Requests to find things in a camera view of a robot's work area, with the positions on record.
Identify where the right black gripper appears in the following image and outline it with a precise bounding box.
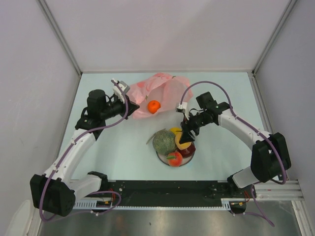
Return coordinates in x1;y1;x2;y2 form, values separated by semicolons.
179;111;212;144

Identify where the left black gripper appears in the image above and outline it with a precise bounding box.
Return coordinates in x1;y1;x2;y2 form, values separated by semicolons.
100;94;139;120

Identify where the yellow orange fake apricot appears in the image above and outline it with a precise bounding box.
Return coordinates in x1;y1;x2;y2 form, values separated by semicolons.
175;132;192;150

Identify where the dark red fake apple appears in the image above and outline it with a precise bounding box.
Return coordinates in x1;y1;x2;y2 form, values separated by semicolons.
178;143;196;158

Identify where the orange fake tangerine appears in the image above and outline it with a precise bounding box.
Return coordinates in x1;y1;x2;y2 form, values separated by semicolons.
147;100;161;114

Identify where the green netted fake melon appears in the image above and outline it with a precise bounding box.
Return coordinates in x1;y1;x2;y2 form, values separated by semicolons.
146;129;177;155

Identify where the orange fake peach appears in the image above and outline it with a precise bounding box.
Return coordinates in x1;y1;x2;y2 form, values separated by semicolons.
166;151;183;167

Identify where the pink plastic bag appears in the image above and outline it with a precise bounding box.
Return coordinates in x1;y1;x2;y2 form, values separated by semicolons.
127;73;193;119

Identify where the yellow fake mango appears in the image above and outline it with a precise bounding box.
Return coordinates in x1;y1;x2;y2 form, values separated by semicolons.
169;127;182;135

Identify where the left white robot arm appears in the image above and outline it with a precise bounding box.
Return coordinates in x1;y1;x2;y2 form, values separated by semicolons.
30;88;139;217

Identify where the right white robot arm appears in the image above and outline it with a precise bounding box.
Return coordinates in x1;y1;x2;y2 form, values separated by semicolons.
176;92;291;197

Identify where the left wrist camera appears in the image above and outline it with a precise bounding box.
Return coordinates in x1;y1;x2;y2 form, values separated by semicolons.
111;79;130;104

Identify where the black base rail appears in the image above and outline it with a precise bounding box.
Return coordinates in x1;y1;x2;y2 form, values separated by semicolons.
91;180;256;209

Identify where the aluminium frame rail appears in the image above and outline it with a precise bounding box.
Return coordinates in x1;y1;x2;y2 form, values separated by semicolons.
254;180;304;201

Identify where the white cable duct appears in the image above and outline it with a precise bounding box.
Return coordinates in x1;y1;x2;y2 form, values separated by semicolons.
73;200;116;208

